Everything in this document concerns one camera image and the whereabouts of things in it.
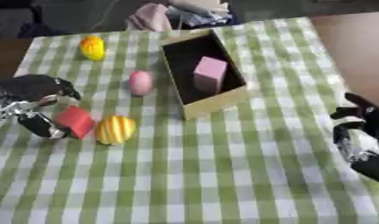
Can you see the red block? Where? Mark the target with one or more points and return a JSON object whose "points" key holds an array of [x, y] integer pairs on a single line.
{"points": [[74, 120]]}

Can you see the pile of clothes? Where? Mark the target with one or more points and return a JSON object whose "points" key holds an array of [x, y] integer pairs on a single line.
{"points": [[182, 16]]}

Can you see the yellow orange toy fruit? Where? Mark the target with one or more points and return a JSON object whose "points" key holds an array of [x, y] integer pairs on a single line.
{"points": [[92, 47]]}

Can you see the yellow ridged toy fruit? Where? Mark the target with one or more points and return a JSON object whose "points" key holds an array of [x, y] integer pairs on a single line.
{"points": [[115, 129]]}

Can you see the pink egg-shaped toy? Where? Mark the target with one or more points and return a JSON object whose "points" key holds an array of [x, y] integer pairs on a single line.
{"points": [[141, 82]]}

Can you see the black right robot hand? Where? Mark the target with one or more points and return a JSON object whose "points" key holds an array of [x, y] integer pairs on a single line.
{"points": [[364, 115]]}

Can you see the pink rectangular block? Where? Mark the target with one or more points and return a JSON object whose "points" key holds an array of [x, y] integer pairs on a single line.
{"points": [[209, 75]]}

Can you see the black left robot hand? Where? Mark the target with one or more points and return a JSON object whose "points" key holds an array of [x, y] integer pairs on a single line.
{"points": [[34, 86]]}

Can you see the tan cardboard box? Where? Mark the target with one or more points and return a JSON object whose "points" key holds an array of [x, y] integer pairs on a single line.
{"points": [[202, 73]]}

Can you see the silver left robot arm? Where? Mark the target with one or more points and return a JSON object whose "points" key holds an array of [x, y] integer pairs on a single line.
{"points": [[2, 108]]}

